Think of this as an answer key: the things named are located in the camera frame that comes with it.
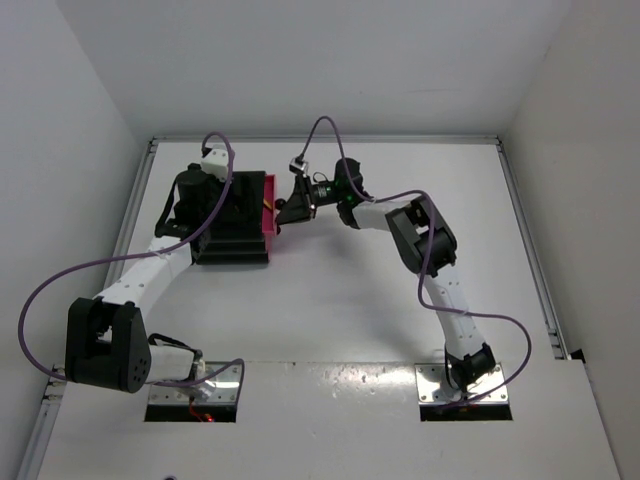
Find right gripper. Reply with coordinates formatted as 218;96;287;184
277;175;346;227

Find black drawer cabinet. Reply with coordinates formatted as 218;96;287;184
191;171;267;265

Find pink top drawer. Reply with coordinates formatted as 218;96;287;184
262;174;278;237

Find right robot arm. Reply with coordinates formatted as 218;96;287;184
276;155;496;392

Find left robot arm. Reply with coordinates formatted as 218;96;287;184
64;164;275;393

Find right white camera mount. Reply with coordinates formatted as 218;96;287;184
289;155;309;176

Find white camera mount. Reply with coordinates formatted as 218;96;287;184
200;145;235;182
289;155;309;176

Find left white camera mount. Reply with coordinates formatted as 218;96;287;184
200;145;235;182

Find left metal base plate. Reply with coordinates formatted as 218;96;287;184
147;362;244;407

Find metal base plate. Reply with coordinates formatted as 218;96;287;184
147;362;244;407
415;364;509;406

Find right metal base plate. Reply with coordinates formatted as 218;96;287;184
415;364;509;406

